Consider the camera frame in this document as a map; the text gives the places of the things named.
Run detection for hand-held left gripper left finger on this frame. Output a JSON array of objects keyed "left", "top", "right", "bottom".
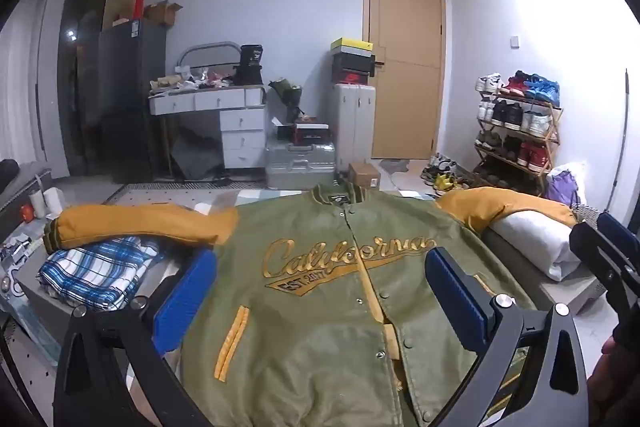
[{"left": 52, "top": 249, "right": 219, "bottom": 427}]

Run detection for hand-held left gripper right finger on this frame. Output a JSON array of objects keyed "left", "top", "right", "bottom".
[{"left": 425, "top": 247, "right": 591, "bottom": 427}]

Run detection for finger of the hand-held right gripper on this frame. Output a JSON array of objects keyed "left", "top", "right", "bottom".
[
  {"left": 570, "top": 222, "right": 640, "bottom": 309},
  {"left": 597, "top": 212, "right": 640, "bottom": 273}
]

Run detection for green varsity jacket yellow sleeves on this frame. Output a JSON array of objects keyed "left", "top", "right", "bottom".
[{"left": 44, "top": 181, "right": 578, "bottom": 427}]

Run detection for person's right hand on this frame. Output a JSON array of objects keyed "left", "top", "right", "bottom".
[{"left": 587, "top": 334, "right": 640, "bottom": 413}]

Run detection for purple cloth bag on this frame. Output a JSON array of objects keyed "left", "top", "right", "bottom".
[{"left": 545, "top": 169, "right": 581, "bottom": 208}]

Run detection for white pillow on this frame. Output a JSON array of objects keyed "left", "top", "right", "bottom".
[{"left": 487, "top": 209, "right": 583, "bottom": 283}]

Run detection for folded blue plaid shirt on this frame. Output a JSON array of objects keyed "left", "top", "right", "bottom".
[{"left": 37, "top": 236, "right": 166, "bottom": 312}]

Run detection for thin black rod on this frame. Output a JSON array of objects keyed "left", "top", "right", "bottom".
[{"left": 617, "top": 69, "right": 630, "bottom": 212}]

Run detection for yellow sneakers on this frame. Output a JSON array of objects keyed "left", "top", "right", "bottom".
[{"left": 432, "top": 174, "right": 464, "bottom": 196}]

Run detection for bamboo shoe rack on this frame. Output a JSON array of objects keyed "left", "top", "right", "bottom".
[{"left": 474, "top": 87, "right": 563, "bottom": 198}]

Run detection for white grey sneakers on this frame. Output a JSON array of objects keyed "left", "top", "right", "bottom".
[{"left": 421, "top": 153, "right": 457, "bottom": 182}]

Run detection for small cardboard box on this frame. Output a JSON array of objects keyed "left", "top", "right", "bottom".
[{"left": 349, "top": 162, "right": 382, "bottom": 190}]

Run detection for wooden shoe rack with shoes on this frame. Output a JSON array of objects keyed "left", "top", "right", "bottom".
[{"left": 475, "top": 71, "right": 562, "bottom": 195}]

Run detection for white paper roll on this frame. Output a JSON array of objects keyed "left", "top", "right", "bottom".
[
  {"left": 44, "top": 187, "right": 64, "bottom": 217},
  {"left": 27, "top": 189, "right": 46, "bottom": 222}
]

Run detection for silver suitcase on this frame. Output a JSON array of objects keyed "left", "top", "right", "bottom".
[{"left": 265, "top": 138, "right": 337, "bottom": 190}]

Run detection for white desk with drawers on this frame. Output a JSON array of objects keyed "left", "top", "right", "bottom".
[{"left": 149, "top": 86, "right": 267, "bottom": 168}]

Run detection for white upright suitcase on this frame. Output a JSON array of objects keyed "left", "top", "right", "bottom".
[{"left": 334, "top": 83, "right": 377, "bottom": 170}]

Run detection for grey refrigerator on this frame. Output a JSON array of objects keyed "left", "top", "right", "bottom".
[{"left": 97, "top": 19, "right": 168, "bottom": 182}]

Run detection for wrapped flower bouquet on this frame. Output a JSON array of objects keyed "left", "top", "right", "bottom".
[{"left": 268, "top": 77, "right": 305, "bottom": 122}]

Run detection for dark glossy wardrobe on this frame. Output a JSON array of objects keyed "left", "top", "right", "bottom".
[{"left": 57, "top": 0, "right": 138, "bottom": 180}]

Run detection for black shoe box red logo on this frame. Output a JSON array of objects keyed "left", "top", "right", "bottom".
[{"left": 334, "top": 71, "right": 371, "bottom": 86}]

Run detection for arched desk mirror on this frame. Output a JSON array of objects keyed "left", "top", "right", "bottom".
[{"left": 177, "top": 42, "right": 241, "bottom": 80}]

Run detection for tan wooden door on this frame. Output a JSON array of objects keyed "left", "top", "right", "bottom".
[{"left": 363, "top": 0, "right": 446, "bottom": 160}]

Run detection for white curtain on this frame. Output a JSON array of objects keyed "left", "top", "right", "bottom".
[{"left": 0, "top": 0, "right": 68, "bottom": 178}]

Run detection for yellow shoe box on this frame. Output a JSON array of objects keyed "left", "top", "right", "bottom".
[{"left": 331, "top": 38, "right": 373, "bottom": 56}]

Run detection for open cardboard box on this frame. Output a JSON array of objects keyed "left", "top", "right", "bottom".
[{"left": 144, "top": 1, "right": 183, "bottom": 28}]

